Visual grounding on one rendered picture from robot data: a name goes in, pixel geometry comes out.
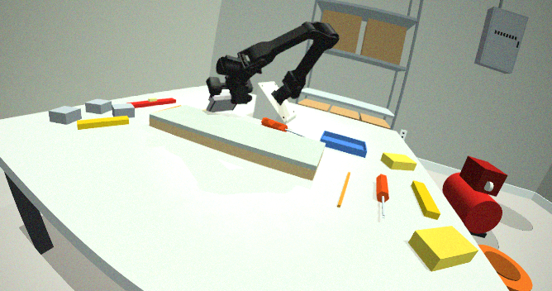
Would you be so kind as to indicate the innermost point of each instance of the blue rectangular tray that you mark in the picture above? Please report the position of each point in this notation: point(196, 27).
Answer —
point(344, 143)

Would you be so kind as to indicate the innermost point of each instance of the white panel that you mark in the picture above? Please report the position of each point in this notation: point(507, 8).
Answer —
point(261, 145)

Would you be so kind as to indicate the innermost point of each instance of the orange-handled screwdriver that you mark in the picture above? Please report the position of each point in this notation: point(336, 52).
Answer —
point(382, 191)
point(276, 125)

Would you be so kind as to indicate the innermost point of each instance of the yellow flat bar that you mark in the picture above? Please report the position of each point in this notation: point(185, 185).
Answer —
point(427, 204)
point(102, 122)

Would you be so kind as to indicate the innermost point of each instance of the yellow flat block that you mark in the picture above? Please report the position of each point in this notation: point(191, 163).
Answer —
point(442, 247)
point(397, 162)

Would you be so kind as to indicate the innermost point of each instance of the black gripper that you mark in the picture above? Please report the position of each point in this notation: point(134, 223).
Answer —
point(215, 86)

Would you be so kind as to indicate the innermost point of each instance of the red spirit level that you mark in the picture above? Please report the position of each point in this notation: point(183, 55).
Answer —
point(154, 101)

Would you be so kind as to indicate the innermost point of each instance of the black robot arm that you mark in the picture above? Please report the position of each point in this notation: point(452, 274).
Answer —
point(324, 38)

